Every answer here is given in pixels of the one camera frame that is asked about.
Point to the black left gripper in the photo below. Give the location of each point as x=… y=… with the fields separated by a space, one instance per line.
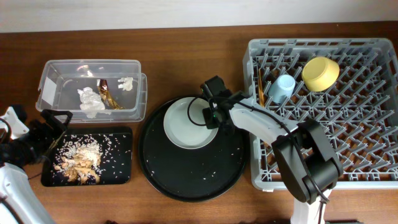
x=47 y=137

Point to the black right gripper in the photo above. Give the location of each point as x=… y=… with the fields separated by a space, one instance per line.
x=210 y=121

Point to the grey plate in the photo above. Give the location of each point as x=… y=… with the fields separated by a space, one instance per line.
x=184 y=123

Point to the white napkin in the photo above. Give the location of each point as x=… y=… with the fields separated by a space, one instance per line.
x=90 y=101

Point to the gold snack wrapper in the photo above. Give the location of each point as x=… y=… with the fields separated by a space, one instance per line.
x=102 y=86

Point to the blue cup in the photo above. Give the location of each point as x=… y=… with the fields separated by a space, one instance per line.
x=282 y=88

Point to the yellow bowl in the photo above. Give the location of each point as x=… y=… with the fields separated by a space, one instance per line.
x=320 y=73

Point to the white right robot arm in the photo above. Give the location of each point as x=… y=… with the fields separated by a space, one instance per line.
x=307 y=163

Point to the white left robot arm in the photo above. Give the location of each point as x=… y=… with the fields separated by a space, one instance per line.
x=19 y=204

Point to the grey dishwasher rack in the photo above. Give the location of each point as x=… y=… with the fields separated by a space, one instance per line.
x=358 y=112

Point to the black rectangular tray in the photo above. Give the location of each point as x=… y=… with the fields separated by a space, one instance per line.
x=118 y=161

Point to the clear plastic bin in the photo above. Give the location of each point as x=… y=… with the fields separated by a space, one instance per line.
x=61 y=78

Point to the food scraps in bowl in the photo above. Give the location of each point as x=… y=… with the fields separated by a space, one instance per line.
x=82 y=158

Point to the round black tray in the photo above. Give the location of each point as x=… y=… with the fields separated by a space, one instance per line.
x=190 y=175

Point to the small white paper scrap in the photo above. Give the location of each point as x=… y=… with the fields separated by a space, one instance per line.
x=125 y=83

